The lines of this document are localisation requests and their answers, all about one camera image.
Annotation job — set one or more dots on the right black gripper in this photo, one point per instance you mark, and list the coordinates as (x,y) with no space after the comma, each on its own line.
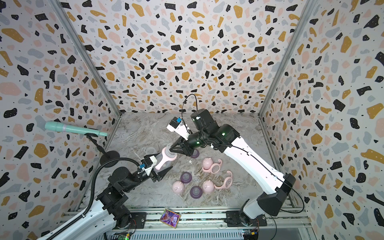
(182,144)

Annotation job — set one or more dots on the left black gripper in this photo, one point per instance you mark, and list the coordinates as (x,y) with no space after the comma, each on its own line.
(155,177)

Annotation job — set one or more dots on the purple bottle collar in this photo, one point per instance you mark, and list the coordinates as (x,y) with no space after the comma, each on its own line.
(186,177)
(196,192)
(195,154)

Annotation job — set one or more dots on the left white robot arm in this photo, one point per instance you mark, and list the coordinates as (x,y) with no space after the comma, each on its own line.
(107,210)

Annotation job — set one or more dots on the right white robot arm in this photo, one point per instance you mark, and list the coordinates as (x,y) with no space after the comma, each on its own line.
(276,186)

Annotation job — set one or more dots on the pink bottle cap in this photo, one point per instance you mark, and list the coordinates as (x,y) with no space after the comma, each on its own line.
(208,187)
(178,187)

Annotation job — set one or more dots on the clear silicone nipple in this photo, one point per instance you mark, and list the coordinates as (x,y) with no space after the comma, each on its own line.
(196,180)

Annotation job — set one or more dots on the colourful holographic card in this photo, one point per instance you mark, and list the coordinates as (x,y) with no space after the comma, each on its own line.
(170,218)

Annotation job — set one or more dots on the black microphone stand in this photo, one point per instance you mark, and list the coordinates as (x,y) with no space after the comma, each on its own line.
(106,156)

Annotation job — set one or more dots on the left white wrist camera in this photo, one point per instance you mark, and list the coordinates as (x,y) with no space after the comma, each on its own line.
(148,163)

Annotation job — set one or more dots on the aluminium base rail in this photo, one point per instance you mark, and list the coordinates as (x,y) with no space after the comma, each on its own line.
(212,223)

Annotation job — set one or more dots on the left corner aluminium post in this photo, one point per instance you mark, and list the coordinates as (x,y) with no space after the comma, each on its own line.
(65,21)

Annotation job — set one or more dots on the corner aluminium post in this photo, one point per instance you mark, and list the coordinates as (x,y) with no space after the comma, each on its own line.
(306,14)
(65,21)

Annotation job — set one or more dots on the right corner aluminium post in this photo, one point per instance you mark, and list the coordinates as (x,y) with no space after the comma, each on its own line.
(306,14)

